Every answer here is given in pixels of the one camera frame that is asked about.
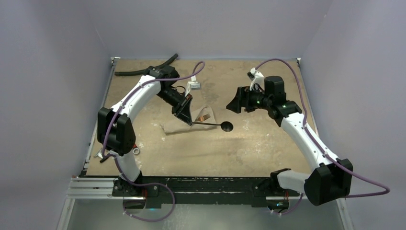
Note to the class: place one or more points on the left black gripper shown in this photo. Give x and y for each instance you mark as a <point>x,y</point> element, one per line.
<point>182,109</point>

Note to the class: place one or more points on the black spoon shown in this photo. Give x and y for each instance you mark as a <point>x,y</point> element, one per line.
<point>226,126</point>

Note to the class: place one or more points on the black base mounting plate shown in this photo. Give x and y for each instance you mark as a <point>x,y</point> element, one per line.
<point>169,197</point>

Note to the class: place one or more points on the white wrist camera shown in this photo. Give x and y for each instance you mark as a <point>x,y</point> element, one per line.
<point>191,86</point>
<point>256,78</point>

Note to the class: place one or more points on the aluminium frame rail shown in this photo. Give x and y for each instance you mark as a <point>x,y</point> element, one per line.
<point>110,187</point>

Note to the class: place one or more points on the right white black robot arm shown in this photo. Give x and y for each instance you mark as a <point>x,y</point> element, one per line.
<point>331,177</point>

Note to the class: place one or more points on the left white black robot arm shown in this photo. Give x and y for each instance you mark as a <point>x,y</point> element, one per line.
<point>115,129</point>

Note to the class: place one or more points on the black foam tube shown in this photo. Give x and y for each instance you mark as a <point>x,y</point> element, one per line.
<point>142,71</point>

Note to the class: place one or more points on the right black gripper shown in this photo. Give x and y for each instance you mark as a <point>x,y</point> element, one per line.
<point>242,98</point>

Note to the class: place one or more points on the red handled wrench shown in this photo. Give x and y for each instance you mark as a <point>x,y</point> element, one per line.
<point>135,150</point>

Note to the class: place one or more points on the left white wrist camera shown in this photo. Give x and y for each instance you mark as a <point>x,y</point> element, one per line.
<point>191,86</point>

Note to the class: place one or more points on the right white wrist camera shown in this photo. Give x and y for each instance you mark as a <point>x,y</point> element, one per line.
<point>256,78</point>

